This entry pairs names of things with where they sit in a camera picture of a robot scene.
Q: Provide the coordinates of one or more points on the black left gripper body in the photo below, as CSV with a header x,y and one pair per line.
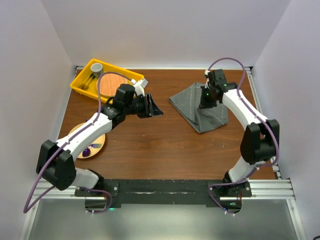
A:
x,y
137,106

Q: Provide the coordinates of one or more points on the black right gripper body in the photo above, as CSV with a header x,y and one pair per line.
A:
x,y
207,100

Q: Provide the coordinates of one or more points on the grey cloth napkin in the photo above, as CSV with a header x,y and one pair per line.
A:
x,y
187,103

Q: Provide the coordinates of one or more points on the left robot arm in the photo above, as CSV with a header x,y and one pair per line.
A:
x,y
56,162

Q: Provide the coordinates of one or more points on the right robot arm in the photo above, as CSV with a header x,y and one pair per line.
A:
x,y
260,140

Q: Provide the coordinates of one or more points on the woven wicker plate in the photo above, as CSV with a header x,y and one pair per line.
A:
x,y
109,83

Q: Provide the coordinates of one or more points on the white ceramic cup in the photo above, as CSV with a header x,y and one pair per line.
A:
x,y
97,69

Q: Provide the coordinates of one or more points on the dark cutlery in tray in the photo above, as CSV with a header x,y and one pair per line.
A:
x,y
85,85

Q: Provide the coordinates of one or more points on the yellow plastic tray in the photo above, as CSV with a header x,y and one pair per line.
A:
x,y
92,91

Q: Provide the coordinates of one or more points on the pale yellow round plate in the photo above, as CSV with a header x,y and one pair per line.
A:
x,y
93,149

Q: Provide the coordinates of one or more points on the iridescent fork on plate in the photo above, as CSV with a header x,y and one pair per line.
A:
x,y
96,145

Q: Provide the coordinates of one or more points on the purple iridescent spoon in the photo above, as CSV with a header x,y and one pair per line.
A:
x,y
86,152

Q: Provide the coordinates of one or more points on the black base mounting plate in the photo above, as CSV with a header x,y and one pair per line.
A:
x,y
210,193

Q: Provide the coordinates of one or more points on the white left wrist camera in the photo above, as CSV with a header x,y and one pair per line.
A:
x,y
139,86

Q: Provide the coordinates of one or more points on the aluminium frame rail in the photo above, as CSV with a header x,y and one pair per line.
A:
x,y
259,148

